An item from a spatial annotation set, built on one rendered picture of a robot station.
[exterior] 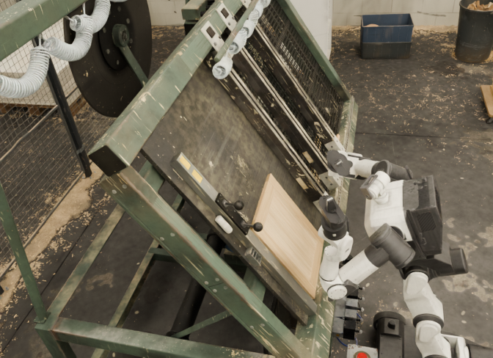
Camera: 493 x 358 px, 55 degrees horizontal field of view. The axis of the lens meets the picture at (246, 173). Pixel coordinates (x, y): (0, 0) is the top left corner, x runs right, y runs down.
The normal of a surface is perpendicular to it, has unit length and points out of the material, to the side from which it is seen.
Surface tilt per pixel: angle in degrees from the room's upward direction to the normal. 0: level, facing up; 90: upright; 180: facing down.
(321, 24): 90
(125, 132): 58
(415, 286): 90
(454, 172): 0
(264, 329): 90
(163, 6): 90
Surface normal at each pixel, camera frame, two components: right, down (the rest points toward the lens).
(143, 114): 0.77, -0.34
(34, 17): 0.97, 0.08
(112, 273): -0.09, -0.78
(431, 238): -0.24, 0.62
